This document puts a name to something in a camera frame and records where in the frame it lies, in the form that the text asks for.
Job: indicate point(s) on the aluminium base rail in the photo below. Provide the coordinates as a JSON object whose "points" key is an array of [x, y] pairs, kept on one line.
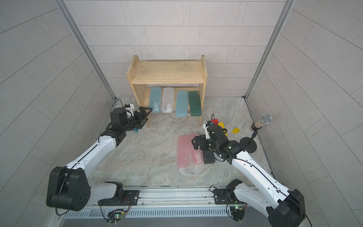
{"points": [[173, 202]]}

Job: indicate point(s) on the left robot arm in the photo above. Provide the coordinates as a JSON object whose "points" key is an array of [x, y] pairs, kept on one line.
{"points": [[68, 186]]}

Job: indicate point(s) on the light teal pencil case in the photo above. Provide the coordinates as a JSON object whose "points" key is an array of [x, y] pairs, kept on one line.
{"points": [[155, 99], [181, 103]]}

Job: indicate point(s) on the light teal pencil case right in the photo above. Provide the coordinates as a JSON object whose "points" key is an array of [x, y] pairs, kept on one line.
{"points": [[181, 103]]}

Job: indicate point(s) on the red rectangular block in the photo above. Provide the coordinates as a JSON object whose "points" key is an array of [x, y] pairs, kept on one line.
{"points": [[214, 121]]}

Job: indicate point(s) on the wooden two-tier shelf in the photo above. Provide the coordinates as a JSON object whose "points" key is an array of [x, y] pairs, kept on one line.
{"points": [[181, 75]]}

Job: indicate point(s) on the yellow frame block with hole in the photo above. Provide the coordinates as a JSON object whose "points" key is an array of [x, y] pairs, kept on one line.
{"points": [[222, 125]]}

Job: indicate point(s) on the circuit board with wires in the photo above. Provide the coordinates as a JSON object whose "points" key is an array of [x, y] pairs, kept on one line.
{"points": [[235, 211], [113, 217]]}

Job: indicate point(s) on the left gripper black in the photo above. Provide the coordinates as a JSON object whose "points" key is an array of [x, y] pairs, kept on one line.
{"points": [[140, 119]]}

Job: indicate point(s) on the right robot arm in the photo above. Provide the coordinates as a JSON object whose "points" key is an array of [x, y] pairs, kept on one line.
{"points": [[281, 206]]}

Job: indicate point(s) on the right circuit board with wires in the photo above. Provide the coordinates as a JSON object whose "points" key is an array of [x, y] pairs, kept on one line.
{"points": [[235, 211]]}

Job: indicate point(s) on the pink pencil case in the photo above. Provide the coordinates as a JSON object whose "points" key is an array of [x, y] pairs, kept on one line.
{"points": [[183, 152], [196, 154]]}

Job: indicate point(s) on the frosted white pencil case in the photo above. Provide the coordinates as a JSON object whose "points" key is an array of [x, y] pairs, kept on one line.
{"points": [[168, 100]]}

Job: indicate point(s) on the dark green pencil case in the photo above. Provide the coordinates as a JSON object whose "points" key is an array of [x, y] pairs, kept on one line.
{"points": [[194, 103]]}

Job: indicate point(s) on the light teal pencil case left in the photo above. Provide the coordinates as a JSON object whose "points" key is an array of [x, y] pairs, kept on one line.
{"points": [[155, 99]]}

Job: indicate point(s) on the left circuit board with wires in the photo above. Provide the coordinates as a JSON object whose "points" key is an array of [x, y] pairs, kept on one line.
{"points": [[113, 217]]}

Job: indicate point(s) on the silver microphone on stand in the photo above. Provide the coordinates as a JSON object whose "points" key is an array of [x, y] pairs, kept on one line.
{"points": [[247, 143]]}

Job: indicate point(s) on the small yellow block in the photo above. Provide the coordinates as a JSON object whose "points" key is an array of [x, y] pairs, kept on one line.
{"points": [[236, 130]]}

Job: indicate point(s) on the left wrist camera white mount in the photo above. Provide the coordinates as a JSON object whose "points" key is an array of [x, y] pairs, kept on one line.
{"points": [[129, 110]]}

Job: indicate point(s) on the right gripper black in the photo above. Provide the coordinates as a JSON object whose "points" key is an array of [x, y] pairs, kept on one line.
{"points": [[203, 145]]}

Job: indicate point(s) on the black pencil case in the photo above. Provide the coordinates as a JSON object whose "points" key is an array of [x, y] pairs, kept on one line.
{"points": [[208, 155]]}

